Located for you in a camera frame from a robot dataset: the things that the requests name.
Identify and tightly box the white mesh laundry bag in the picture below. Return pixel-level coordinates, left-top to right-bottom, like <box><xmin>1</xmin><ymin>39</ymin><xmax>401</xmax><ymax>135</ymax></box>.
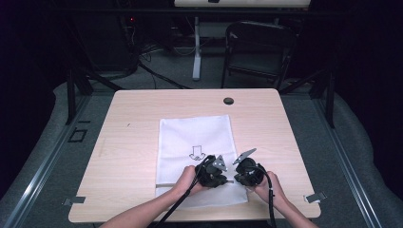
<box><xmin>155</xmin><ymin>114</ymin><xmax>249</xmax><ymax>210</ymax></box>

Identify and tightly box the white desk leg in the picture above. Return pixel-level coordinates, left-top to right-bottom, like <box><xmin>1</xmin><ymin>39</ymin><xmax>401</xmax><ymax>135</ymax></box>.
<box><xmin>192</xmin><ymin>16</ymin><xmax>202</xmax><ymax>82</ymax></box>

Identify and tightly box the white desk top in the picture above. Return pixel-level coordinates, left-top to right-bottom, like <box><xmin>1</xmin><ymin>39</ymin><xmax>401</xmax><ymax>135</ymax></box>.
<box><xmin>174</xmin><ymin>0</ymin><xmax>313</xmax><ymax>9</ymax></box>

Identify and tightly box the black horizontal frame bar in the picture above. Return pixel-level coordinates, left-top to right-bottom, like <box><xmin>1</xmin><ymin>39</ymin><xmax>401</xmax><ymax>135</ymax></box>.
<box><xmin>53</xmin><ymin>7</ymin><xmax>350</xmax><ymax>17</ymax></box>

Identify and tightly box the metal floor rail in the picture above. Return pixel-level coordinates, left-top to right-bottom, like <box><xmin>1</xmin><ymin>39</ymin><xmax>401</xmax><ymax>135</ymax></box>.
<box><xmin>3</xmin><ymin>94</ymin><xmax>92</xmax><ymax>228</ymax></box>
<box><xmin>312</xmin><ymin>98</ymin><xmax>383</xmax><ymax>228</ymax></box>

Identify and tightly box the black metal frame stand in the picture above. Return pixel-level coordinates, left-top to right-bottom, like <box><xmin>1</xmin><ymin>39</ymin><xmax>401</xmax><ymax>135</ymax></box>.
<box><xmin>278</xmin><ymin>67</ymin><xmax>336</xmax><ymax>129</ymax></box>
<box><xmin>65</xmin><ymin>61</ymin><xmax>125</xmax><ymax>126</ymax></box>

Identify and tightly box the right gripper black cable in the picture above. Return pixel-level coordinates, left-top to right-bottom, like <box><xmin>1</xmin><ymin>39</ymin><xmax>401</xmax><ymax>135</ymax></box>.
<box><xmin>248</xmin><ymin>165</ymin><xmax>278</xmax><ymax>228</ymax></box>

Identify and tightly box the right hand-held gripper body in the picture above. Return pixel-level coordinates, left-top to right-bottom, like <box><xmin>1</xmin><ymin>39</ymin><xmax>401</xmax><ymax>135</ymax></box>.
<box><xmin>232</xmin><ymin>147</ymin><xmax>268</xmax><ymax>184</ymax></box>

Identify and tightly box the black floor cable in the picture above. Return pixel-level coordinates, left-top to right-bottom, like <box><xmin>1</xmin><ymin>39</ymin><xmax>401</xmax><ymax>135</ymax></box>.
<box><xmin>137</xmin><ymin>60</ymin><xmax>192</xmax><ymax>90</ymax></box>

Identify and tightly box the person's left hand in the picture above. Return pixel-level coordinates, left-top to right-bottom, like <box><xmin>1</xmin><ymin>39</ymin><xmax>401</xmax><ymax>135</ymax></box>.
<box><xmin>172</xmin><ymin>164</ymin><xmax>207</xmax><ymax>199</ymax></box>

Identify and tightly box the person's right hand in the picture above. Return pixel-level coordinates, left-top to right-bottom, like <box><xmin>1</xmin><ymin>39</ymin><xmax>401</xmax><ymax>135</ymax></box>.
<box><xmin>246</xmin><ymin>170</ymin><xmax>289</xmax><ymax>211</ymax></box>

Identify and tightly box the grey table bracket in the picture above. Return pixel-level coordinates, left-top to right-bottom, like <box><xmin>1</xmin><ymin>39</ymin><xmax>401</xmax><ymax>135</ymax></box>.
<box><xmin>303</xmin><ymin>191</ymin><xmax>328</xmax><ymax>204</ymax></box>
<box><xmin>62</xmin><ymin>196</ymin><xmax>86</xmax><ymax>207</ymax></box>

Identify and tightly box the dark computer tower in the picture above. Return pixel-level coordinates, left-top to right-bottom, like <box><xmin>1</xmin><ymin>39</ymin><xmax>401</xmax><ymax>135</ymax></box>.
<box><xmin>72</xmin><ymin>12</ymin><xmax>141</xmax><ymax>73</ymax></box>

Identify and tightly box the black folding chair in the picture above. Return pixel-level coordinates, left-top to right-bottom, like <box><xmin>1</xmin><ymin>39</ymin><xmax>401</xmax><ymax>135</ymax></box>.
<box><xmin>221</xmin><ymin>20</ymin><xmax>300</xmax><ymax>91</ymax></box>

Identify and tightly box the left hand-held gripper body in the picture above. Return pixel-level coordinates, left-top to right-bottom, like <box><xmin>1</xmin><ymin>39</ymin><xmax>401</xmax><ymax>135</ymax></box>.
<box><xmin>194</xmin><ymin>154</ymin><xmax>230</xmax><ymax>183</ymax></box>

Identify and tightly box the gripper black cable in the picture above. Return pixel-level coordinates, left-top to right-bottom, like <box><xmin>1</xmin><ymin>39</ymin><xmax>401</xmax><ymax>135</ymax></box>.
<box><xmin>154</xmin><ymin>154</ymin><xmax>217</xmax><ymax>228</ymax></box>
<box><xmin>248</xmin><ymin>165</ymin><xmax>278</xmax><ymax>228</ymax></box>

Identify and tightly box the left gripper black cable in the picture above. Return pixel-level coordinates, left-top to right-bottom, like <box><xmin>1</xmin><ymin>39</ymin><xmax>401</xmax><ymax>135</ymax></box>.
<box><xmin>154</xmin><ymin>154</ymin><xmax>217</xmax><ymax>228</ymax></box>

